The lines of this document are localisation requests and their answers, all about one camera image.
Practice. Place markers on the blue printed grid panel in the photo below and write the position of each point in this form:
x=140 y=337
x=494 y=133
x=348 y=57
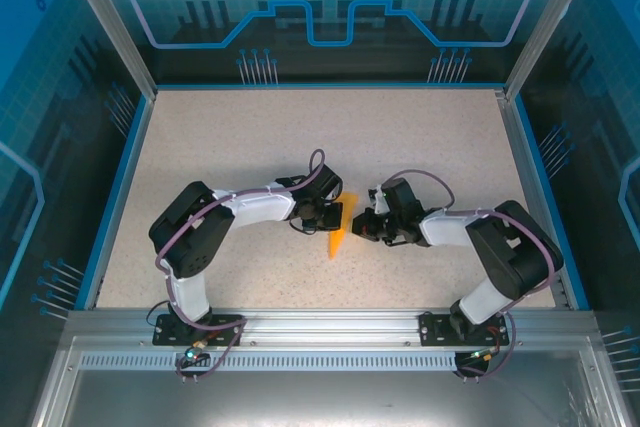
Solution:
x=40 y=147
x=600 y=147

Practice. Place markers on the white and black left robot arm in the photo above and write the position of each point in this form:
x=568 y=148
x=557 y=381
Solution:
x=190 y=237

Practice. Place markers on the orange paper sheet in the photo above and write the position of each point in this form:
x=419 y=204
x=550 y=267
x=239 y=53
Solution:
x=349 y=212

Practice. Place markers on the aluminium mounting rail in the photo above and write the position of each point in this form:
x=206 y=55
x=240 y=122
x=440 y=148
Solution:
x=330 y=327

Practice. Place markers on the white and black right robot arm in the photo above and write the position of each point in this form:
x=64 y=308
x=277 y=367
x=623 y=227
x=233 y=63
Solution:
x=510 y=252

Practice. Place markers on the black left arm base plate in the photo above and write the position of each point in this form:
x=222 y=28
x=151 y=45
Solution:
x=161 y=340

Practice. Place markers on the blue table edge trim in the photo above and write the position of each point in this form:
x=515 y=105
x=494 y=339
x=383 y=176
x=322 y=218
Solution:
x=104 y=247

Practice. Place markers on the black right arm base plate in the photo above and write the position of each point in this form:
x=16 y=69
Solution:
x=432 y=329

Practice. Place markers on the aluminium table side rail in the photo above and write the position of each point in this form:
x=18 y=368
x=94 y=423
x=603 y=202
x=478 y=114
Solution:
x=522 y=157

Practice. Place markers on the aluminium frame post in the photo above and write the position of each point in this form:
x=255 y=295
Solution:
x=110 y=22
x=550 y=22

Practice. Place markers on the sheet metal tray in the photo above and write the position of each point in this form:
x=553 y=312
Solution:
x=320 y=402

